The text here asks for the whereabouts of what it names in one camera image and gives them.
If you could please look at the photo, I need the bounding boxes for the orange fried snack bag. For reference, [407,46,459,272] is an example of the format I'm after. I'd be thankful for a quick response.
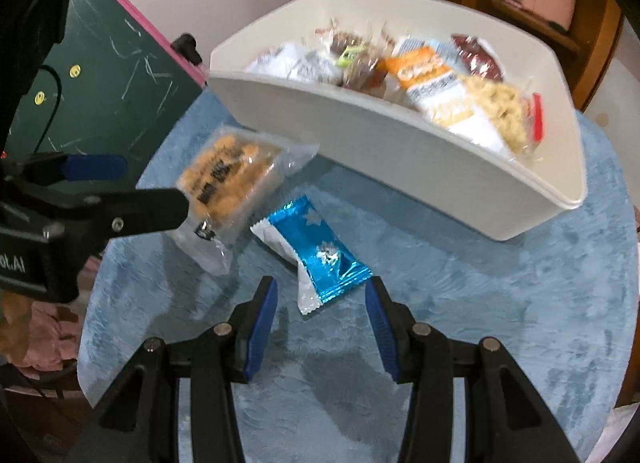
[168,125,319,275]

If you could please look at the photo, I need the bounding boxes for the square puffed rice pack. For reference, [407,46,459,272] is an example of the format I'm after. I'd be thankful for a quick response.
[459,75,536,156]

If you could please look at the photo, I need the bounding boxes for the white orange oat bar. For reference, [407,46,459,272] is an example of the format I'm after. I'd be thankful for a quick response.
[382,46,476,127]

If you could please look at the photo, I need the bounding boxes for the white red-edged snack bag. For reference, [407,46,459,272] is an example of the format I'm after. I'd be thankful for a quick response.
[244,42,343,86]

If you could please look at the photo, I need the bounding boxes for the green snack packet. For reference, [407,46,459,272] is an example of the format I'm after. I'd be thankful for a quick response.
[336,45,368,69]

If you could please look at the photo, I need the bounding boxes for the mixed nuts clear packet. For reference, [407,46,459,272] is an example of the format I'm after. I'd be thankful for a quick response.
[342,45,387,92]

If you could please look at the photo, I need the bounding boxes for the dark red date packet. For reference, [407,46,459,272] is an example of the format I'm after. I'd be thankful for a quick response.
[451,34,504,82]

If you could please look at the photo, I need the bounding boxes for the red white snack packet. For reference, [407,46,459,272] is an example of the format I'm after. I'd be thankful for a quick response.
[527,93,544,145]

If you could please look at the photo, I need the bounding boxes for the large light blue bag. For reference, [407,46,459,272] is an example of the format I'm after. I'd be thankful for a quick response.
[392,35,457,61]

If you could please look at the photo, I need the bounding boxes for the person's left hand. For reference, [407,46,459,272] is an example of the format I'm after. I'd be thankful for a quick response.
[0,291,34,367]

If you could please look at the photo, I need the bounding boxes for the blue white candy wrapper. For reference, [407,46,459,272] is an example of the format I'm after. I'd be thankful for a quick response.
[250,196,372,316]

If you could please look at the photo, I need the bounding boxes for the blue table cloth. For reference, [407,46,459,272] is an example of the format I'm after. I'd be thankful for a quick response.
[77,120,639,462]

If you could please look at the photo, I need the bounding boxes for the white plastic storage bin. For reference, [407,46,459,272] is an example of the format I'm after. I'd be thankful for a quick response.
[208,0,588,241]

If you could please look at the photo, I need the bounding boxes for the wooden corner shelf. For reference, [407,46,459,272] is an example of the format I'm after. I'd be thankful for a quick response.
[462,0,623,111]

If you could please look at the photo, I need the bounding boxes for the black cable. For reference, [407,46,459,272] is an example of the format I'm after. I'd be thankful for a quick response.
[31,63,64,157]

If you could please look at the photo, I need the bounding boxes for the green chalkboard pink frame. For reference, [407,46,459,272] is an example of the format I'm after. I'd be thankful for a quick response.
[4,0,204,192]

